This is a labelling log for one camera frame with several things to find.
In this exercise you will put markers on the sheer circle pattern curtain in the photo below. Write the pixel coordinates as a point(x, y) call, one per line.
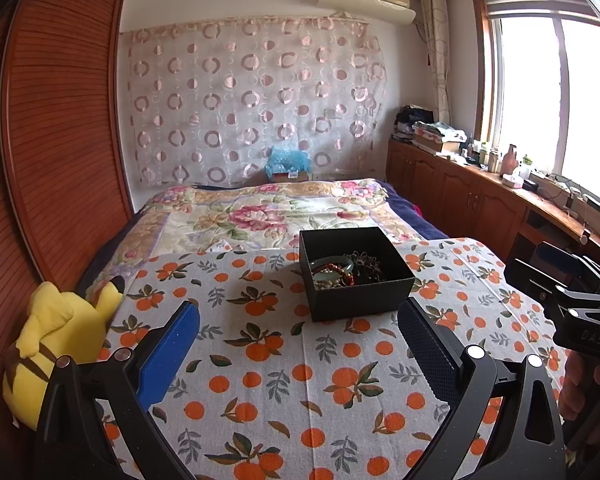
point(250, 100)

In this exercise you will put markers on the stack of boxes and cloths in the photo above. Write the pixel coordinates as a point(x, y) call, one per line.
point(437, 137)

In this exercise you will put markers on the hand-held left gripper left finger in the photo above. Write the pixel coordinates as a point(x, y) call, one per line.
point(167, 350)

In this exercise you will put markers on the blue plastic bag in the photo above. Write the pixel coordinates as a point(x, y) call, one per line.
point(286, 160)

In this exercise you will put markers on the orange print tablecloth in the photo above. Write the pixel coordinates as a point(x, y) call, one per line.
point(280, 370)

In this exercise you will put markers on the tissue box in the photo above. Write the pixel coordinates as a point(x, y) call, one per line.
point(511, 182)

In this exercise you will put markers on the black jewelry box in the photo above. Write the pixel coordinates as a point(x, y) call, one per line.
point(360, 300)

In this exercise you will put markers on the green jade bangle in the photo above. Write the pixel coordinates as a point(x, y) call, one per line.
point(322, 272)

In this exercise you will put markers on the patterned window curtain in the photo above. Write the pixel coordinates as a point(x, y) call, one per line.
point(436, 50)

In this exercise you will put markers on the yellow plush toy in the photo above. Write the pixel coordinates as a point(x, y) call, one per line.
point(55, 335)

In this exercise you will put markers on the small black device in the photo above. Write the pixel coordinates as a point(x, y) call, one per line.
point(530, 185)

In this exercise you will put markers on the small cardboard box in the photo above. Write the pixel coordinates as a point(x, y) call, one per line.
point(290, 176)

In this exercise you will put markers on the dark blue blanket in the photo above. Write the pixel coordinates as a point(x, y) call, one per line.
point(420, 220)

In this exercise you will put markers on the pile of folded clothes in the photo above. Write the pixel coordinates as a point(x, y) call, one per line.
point(412, 120)

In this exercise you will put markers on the floral quilt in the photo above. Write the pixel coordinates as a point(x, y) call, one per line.
point(230, 220)

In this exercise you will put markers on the person's right hand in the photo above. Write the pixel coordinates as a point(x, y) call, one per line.
point(572, 385)

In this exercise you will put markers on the window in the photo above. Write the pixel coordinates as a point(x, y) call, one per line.
point(555, 90)

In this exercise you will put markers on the group of small bottles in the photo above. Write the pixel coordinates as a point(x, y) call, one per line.
point(482, 155)

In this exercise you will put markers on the wooden cabinet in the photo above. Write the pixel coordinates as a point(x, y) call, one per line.
point(455, 195)

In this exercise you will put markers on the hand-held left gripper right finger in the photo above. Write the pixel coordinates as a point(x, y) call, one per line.
point(430, 355)

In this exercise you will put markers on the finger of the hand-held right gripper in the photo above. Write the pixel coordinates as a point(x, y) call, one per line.
point(562, 260)
point(530, 275)

